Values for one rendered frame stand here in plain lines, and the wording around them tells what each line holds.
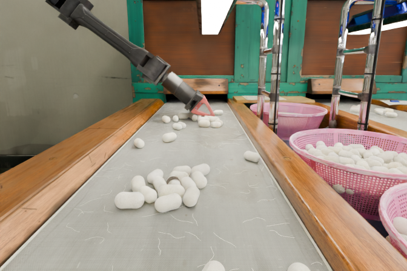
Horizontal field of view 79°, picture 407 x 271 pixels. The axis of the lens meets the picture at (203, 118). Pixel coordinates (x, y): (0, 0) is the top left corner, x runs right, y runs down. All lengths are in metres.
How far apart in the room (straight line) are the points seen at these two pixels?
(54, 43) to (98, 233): 2.24
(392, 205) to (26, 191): 0.45
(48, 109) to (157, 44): 1.55
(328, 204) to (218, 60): 0.97
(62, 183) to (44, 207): 0.05
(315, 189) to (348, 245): 0.10
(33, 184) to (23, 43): 2.26
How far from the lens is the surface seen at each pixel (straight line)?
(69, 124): 2.50
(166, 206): 0.33
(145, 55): 0.83
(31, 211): 0.37
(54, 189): 0.40
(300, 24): 1.29
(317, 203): 0.33
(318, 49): 1.33
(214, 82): 1.16
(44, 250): 0.32
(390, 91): 1.50
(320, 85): 1.27
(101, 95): 2.33
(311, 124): 0.88
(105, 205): 0.37
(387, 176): 0.45
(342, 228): 0.30
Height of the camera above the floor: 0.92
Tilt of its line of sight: 12 degrees down
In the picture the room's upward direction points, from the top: straight up
